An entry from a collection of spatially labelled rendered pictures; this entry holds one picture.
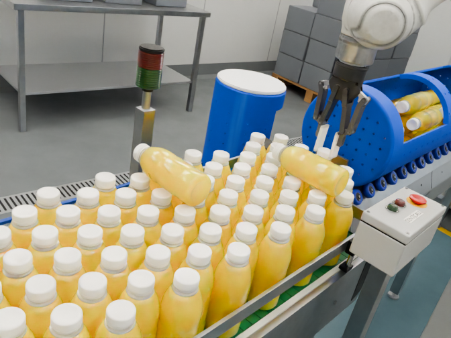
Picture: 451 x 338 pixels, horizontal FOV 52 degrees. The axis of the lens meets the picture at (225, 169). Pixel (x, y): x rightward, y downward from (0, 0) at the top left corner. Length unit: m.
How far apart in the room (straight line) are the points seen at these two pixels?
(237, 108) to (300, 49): 3.67
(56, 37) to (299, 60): 2.57
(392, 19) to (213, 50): 4.68
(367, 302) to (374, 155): 0.39
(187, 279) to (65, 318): 0.18
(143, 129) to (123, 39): 3.60
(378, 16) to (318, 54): 4.38
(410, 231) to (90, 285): 0.59
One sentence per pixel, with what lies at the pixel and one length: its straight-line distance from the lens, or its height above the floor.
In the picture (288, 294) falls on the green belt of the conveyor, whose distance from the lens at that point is 1.01.
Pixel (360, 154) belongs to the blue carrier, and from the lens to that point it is 1.32.
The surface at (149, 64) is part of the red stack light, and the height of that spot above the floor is 1.23.
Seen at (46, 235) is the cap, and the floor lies 1.08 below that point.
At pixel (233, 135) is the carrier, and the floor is 0.85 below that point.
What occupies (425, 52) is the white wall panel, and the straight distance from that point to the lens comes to 6.89.
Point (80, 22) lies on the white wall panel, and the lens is 4.56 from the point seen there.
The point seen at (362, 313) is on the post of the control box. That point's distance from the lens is 1.17.
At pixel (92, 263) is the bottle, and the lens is 0.79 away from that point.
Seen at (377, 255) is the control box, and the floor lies 1.03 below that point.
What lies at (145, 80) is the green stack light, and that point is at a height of 1.18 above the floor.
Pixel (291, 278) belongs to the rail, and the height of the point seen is 0.98.
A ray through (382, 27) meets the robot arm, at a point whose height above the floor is 1.44.
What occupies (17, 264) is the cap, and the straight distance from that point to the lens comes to 0.73.
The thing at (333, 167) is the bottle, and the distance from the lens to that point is 1.01.
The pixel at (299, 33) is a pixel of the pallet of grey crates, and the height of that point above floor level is 0.67.
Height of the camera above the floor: 1.54
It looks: 27 degrees down
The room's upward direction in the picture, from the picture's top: 11 degrees clockwise
